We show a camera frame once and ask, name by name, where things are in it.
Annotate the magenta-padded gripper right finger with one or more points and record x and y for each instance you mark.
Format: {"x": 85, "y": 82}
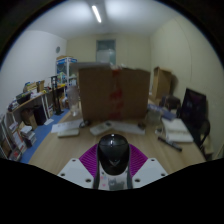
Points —
{"x": 146, "y": 171}

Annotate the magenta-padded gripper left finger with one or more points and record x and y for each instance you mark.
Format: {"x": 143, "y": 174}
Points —
{"x": 78, "y": 170}

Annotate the black computer mouse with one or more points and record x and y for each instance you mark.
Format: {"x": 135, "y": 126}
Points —
{"x": 113, "y": 150}

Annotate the black marker pen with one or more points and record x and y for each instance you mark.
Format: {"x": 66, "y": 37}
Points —
{"x": 170, "y": 144}

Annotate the small black object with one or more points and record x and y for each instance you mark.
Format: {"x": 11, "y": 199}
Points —
{"x": 84, "y": 123}
{"x": 142, "y": 126}

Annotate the long white paper sheet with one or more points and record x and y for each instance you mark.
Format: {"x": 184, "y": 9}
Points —
{"x": 128, "y": 128}

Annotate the white remote control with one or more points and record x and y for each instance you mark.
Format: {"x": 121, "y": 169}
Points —
{"x": 101, "y": 128}

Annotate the open white notebook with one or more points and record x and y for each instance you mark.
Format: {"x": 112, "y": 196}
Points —
{"x": 176, "y": 130}

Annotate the clear plastic container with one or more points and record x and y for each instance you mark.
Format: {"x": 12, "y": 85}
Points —
{"x": 153, "y": 117}

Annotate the blue flat package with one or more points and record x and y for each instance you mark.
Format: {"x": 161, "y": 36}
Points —
{"x": 163, "y": 114}

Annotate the stack of books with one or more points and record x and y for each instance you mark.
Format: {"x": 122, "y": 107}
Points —
{"x": 28, "y": 135}

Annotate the black computer tower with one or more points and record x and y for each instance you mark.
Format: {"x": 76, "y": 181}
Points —
{"x": 39, "y": 115}

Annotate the brown cardboard carton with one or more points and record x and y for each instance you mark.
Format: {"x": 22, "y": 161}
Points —
{"x": 28, "y": 119}

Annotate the clear water jug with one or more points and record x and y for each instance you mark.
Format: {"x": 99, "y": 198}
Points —
{"x": 72, "y": 96}

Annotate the dark bag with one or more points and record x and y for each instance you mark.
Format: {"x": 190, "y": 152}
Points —
{"x": 172, "y": 101}

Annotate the shelf unit with books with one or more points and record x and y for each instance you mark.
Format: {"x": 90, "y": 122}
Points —
{"x": 10, "y": 140}

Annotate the black tall stand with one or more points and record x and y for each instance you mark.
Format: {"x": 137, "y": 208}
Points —
{"x": 55, "y": 95}

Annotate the large brown cardboard box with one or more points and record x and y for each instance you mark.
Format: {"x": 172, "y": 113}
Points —
{"x": 100, "y": 93}

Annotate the black monitor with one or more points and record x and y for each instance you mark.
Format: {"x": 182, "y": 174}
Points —
{"x": 193, "y": 106}

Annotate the long wooden side desk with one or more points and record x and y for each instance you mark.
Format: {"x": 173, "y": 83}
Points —
{"x": 30, "y": 100}

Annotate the small brown cardboard box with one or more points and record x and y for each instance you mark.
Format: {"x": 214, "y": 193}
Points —
{"x": 161, "y": 83}

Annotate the black box-shaped device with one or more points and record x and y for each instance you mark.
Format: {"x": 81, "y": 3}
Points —
{"x": 23, "y": 97}

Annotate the grey flat board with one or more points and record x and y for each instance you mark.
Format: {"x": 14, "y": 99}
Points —
{"x": 90, "y": 65}

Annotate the window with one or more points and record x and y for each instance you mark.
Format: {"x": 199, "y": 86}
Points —
{"x": 106, "y": 51}

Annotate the ceiling tube light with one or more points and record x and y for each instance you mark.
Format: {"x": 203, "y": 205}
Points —
{"x": 96, "y": 14}

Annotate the round wall clock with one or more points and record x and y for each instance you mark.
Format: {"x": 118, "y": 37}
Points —
{"x": 58, "y": 49}

